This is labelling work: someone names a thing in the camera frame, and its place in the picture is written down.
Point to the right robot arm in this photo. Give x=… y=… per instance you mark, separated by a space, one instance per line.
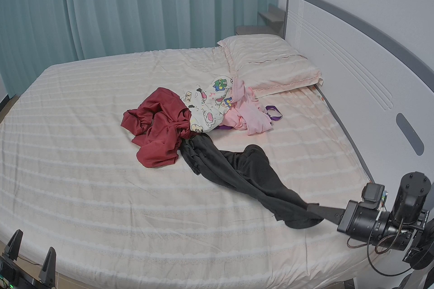
x=412 y=192

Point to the purple garment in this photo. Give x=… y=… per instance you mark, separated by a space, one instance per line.
x=278 y=118

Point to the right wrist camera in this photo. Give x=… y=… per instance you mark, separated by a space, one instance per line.
x=373 y=194

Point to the grey bedside table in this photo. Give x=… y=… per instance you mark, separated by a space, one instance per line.
x=271 y=15

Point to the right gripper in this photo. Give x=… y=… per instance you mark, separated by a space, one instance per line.
x=366 y=223

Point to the black T-shirt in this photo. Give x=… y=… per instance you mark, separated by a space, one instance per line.
x=237 y=172

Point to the dark red garment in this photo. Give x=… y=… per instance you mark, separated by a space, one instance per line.
x=156 y=132

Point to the pink garment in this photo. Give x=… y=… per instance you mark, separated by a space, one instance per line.
x=251 y=111

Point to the bed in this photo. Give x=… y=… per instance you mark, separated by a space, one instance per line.
x=101 y=94

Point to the cream pillow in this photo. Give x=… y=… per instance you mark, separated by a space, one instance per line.
x=271 y=64

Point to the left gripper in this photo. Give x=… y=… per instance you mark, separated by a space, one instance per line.
x=34 y=281

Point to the white printed pyjama top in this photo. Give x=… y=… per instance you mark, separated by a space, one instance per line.
x=206 y=108

